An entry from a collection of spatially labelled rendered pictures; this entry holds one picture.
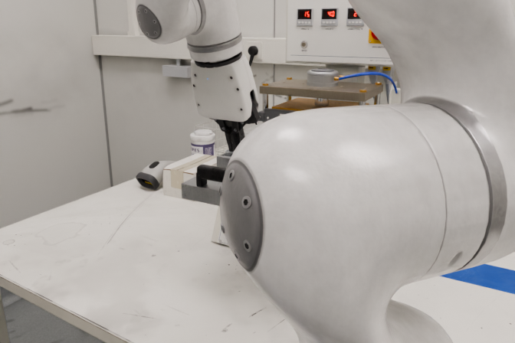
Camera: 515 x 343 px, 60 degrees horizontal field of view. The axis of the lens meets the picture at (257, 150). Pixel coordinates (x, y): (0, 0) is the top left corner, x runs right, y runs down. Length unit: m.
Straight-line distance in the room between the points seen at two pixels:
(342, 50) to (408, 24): 0.97
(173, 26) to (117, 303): 0.55
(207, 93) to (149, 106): 1.60
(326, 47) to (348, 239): 1.08
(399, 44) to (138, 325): 0.68
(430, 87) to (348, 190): 0.12
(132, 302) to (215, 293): 0.16
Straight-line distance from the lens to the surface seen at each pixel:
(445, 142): 0.28
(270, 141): 0.24
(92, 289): 0.99
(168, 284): 0.96
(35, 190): 2.41
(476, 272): 1.08
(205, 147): 1.55
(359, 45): 1.26
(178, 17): 0.59
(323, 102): 1.15
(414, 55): 0.32
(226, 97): 0.70
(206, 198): 0.83
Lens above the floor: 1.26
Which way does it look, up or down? 16 degrees down
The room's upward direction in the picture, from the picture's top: straight up
